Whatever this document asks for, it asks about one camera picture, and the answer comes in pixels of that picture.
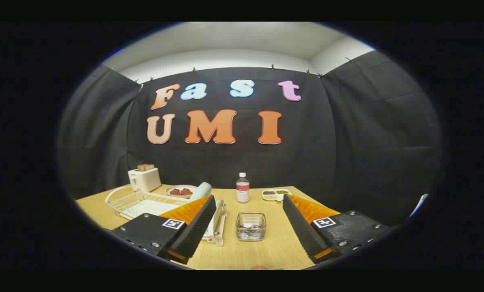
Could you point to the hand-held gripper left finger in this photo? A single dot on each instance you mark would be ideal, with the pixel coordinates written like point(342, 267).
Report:
point(201, 223)

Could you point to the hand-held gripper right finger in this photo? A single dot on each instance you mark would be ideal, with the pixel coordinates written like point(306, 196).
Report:
point(302, 231)

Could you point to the light green plate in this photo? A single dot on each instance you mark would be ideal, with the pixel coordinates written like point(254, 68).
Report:
point(201, 190)

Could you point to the beige plate with meat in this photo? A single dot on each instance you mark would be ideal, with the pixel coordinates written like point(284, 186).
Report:
point(181, 196)

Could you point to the red meat piece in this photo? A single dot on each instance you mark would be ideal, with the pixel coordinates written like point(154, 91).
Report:
point(186, 191)
point(175, 192)

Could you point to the white divided bean tray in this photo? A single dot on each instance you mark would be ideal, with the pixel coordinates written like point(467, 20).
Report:
point(276, 196)

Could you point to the clear plastic bottle red label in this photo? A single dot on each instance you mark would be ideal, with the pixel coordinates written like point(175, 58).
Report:
point(242, 190)

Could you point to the white toaster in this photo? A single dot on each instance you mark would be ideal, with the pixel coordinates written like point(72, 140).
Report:
point(145, 180)

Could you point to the black backdrop cloth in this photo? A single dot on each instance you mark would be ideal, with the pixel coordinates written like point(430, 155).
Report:
point(242, 162)

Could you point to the white and blue object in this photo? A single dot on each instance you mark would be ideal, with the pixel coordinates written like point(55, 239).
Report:
point(420, 203)

